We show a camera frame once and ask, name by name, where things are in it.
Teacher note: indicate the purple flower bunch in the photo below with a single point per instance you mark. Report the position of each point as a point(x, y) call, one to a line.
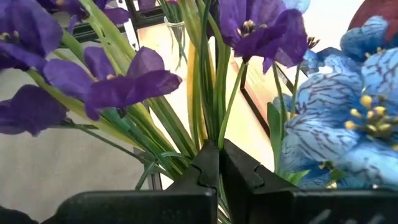
point(130, 87)

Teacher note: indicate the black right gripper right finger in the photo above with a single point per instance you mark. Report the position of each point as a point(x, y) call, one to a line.
point(280, 205)

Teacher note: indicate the clear glass vase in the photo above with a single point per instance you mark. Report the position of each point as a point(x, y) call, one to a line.
point(177, 34)

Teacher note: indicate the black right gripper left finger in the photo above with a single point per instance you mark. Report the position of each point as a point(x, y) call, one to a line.
point(155, 205)

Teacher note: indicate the blue flower bunch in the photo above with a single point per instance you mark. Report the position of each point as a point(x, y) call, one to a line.
point(335, 118)

